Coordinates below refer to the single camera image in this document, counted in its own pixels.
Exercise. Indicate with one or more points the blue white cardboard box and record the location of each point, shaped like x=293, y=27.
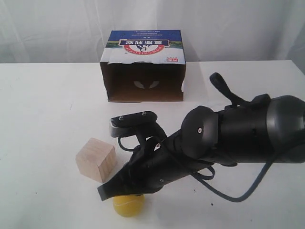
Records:
x=144, y=66

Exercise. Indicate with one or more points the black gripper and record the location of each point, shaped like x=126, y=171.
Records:
x=153, y=165

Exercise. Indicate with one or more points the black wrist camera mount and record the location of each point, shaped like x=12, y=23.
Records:
x=143, y=125

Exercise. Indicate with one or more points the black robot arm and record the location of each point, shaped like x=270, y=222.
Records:
x=264, y=130

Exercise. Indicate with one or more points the yellow ball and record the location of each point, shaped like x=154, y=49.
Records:
x=128, y=206

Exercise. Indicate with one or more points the light wooden cube block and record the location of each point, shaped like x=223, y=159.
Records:
x=96, y=160

